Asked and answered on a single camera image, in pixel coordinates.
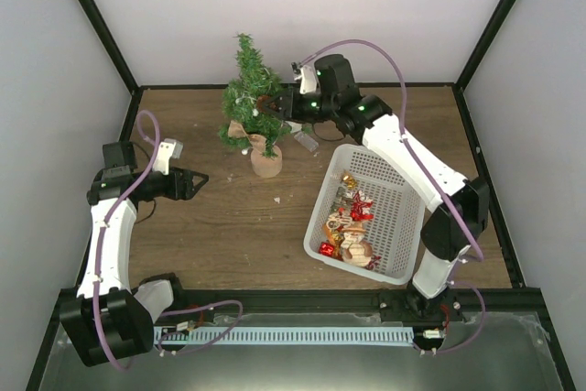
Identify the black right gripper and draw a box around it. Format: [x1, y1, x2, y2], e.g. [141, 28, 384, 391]
[264, 89, 337, 125]

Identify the brown pinecone ornament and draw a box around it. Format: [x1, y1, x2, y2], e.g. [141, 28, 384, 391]
[256, 95, 271, 113]

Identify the white ball light string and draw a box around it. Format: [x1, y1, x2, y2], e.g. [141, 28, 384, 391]
[233, 68, 276, 156]

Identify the burlap bow ornament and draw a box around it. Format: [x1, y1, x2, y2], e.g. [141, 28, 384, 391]
[227, 120, 266, 154]

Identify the white perforated plastic basket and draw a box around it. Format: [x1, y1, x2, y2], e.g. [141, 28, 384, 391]
[303, 145, 425, 286]

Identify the white ribbon bow ornament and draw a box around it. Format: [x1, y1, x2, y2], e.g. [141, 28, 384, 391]
[286, 121, 303, 134]

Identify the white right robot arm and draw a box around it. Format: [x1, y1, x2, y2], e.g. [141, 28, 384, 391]
[258, 54, 490, 320]

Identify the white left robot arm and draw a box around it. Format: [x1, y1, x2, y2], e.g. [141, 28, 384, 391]
[60, 138, 209, 367]

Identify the small green christmas tree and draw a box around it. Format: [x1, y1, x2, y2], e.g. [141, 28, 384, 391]
[219, 33, 290, 179]

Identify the clear battery box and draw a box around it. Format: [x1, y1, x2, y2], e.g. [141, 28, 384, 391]
[294, 131, 319, 152]

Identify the red foil gift ornament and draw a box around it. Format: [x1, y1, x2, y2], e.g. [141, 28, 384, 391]
[318, 242, 336, 257]

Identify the wooden snowman ornament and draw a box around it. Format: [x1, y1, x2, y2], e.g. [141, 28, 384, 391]
[341, 226, 373, 267]

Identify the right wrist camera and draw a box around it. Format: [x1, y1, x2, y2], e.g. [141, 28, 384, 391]
[291, 62, 319, 94]

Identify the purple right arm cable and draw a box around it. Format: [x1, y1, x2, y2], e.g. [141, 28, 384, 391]
[299, 40, 487, 354]

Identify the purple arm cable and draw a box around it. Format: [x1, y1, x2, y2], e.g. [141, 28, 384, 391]
[91, 110, 244, 370]
[299, 40, 487, 354]

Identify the light blue cable duct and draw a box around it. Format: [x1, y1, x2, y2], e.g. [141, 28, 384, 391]
[162, 327, 414, 347]

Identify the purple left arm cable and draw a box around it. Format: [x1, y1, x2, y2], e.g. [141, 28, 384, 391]
[91, 110, 244, 370]

